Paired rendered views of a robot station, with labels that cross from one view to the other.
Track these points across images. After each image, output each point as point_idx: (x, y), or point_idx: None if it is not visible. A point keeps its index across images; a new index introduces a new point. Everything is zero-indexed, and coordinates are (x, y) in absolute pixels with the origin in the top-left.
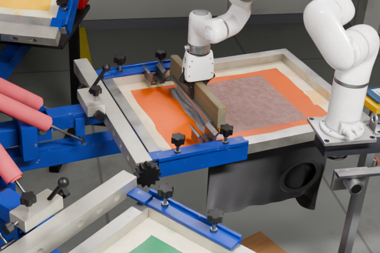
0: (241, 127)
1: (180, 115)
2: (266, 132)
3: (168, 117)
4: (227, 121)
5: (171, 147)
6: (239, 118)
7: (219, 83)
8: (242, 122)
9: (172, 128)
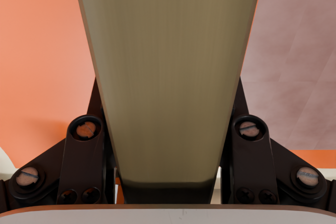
0: (279, 138)
1: (74, 7)
2: (326, 167)
3: (2, 9)
4: (264, 102)
5: (10, 156)
6: (327, 96)
7: None
8: (312, 117)
9: (20, 87)
